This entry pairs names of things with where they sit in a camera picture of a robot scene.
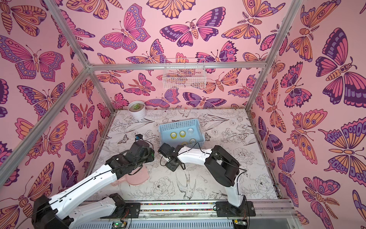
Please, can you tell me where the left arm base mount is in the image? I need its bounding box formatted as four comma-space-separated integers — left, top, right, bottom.
101, 193, 141, 219

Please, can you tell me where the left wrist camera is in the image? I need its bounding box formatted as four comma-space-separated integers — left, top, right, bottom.
135, 134, 144, 141

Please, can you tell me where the white pot with succulent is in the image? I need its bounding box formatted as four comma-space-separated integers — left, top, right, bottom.
128, 101, 146, 120

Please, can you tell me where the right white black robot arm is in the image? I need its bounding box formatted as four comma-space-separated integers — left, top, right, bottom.
158, 143, 244, 208

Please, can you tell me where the white wire wall basket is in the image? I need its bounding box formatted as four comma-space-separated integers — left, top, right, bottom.
161, 58, 207, 90

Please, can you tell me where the light blue plastic storage basket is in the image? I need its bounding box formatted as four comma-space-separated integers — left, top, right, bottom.
158, 119, 205, 148

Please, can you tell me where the pink hand mirror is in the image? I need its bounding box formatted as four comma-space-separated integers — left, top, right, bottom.
112, 165, 150, 186

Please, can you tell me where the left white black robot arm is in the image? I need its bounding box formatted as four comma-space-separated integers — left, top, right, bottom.
30, 140, 154, 229

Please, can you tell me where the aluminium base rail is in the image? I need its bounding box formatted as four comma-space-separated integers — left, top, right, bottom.
55, 199, 301, 229

